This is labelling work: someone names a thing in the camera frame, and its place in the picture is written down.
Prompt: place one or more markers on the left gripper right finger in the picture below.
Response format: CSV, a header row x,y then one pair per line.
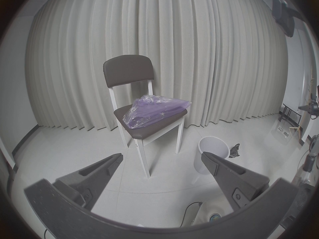
x,y
231,180

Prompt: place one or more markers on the grey padded white chair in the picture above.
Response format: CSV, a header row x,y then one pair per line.
x,y
127,71

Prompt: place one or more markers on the white curtain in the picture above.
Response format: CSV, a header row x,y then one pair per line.
x,y
174,46

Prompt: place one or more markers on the purple plastic bag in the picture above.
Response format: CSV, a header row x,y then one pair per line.
x,y
154,111

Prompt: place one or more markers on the white trash bin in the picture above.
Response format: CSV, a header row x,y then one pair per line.
x,y
211,146

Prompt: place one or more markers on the black metal frame stand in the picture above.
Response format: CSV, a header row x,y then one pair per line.
x,y
292,107

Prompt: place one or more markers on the black plastic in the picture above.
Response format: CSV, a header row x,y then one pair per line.
x,y
234,151

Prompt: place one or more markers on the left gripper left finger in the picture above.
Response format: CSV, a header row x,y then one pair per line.
x,y
84,183

